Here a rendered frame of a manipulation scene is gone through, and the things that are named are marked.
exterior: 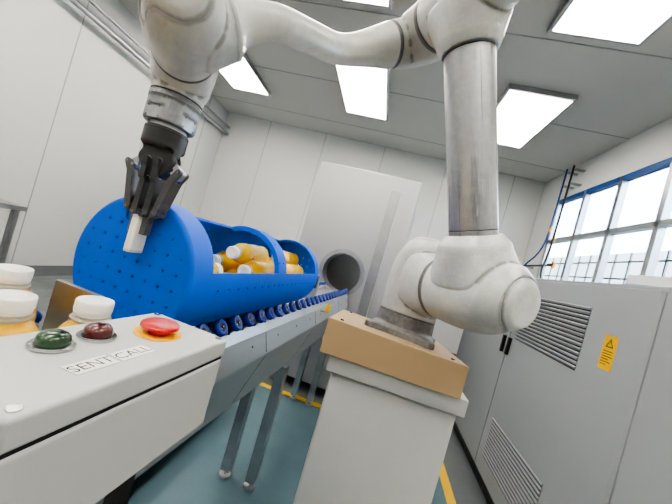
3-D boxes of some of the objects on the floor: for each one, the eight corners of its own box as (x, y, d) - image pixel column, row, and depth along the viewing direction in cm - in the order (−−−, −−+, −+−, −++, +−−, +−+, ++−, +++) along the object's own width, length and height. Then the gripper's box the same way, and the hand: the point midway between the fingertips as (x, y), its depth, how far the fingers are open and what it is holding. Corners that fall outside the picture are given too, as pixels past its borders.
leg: (312, 405, 250) (334, 330, 251) (310, 408, 245) (332, 331, 245) (306, 402, 252) (327, 328, 252) (304, 405, 246) (325, 329, 247)
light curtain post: (326, 456, 192) (401, 195, 193) (324, 462, 186) (401, 192, 188) (317, 452, 193) (391, 192, 195) (314, 458, 187) (391, 190, 189)
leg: (256, 485, 155) (291, 365, 155) (250, 493, 149) (287, 368, 149) (246, 480, 156) (281, 361, 156) (240, 488, 150) (276, 364, 151)
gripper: (123, 113, 56) (86, 240, 55) (182, 126, 53) (143, 260, 52) (156, 132, 63) (123, 244, 63) (209, 144, 60) (175, 262, 60)
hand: (137, 233), depth 58 cm, fingers closed, pressing on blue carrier
